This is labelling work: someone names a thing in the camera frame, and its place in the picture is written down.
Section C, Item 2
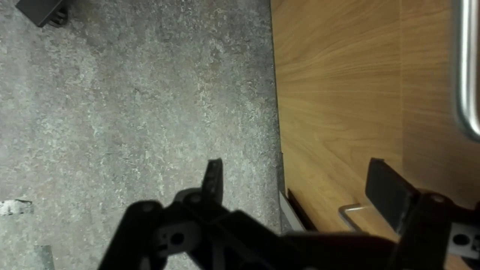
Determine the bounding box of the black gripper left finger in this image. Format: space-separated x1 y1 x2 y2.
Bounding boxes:
98 157 282 270

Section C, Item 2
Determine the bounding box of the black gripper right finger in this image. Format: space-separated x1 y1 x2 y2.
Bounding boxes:
365 157 480 270

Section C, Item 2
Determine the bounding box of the white drawer with wooden front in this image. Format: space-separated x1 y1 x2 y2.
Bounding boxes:
272 0 480 217

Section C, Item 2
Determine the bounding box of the lower wooden cabinet front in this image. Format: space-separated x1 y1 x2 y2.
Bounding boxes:
285 186 471 270

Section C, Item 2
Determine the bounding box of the black furniture caster wheel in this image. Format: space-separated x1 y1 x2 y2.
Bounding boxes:
15 0 69 27

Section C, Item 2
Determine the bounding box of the small silver lower handle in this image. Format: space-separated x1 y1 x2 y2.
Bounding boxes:
338 202 366 232

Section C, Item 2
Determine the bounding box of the silver metal drawer handle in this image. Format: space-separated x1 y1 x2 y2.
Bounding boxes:
453 0 480 142

